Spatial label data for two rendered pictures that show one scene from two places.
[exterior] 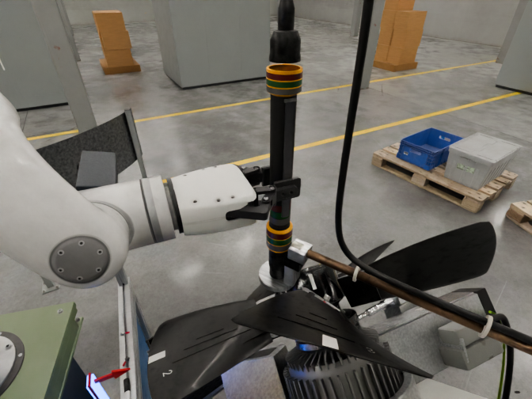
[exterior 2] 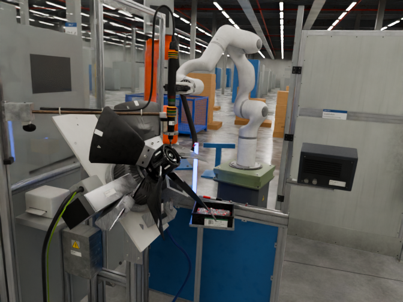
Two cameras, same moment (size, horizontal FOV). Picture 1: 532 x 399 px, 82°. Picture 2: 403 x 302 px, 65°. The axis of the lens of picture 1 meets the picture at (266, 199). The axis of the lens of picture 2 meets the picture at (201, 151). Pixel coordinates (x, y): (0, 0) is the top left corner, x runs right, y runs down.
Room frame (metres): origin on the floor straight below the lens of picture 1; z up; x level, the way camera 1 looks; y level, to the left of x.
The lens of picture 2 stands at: (1.46, -1.00, 1.57)
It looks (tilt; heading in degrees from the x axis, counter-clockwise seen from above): 14 degrees down; 132
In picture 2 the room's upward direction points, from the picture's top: 3 degrees clockwise
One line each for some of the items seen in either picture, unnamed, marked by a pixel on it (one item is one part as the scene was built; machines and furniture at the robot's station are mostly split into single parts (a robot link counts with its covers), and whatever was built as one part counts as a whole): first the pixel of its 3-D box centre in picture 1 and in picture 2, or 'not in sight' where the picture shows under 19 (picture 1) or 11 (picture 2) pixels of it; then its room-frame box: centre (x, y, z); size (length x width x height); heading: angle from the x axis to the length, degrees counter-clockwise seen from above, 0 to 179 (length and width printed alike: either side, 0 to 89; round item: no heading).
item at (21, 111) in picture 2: not in sight; (18, 111); (0.05, -0.55, 1.39); 0.10 x 0.07 x 0.09; 57
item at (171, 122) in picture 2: (280, 184); (172, 88); (0.39, -0.02, 1.50); 0.04 x 0.04 x 0.46
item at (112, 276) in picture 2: not in sight; (115, 277); (0.23, -0.23, 0.56); 0.19 x 0.04 x 0.04; 22
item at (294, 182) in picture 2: not in sight; (309, 184); (0.83, 0.55, 1.04); 0.24 x 0.03 x 0.03; 22
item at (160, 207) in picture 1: (161, 207); (186, 87); (0.32, 0.14, 1.50); 0.09 x 0.03 x 0.08; 23
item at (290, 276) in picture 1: (283, 260); (168, 123); (0.38, -0.03, 1.34); 0.09 x 0.07 x 0.10; 57
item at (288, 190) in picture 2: (115, 263); (287, 196); (0.74, 0.51, 0.96); 0.03 x 0.03 x 0.20; 22
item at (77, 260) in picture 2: not in sight; (83, 250); (0.16, -0.36, 0.73); 0.15 x 0.09 x 0.22; 22
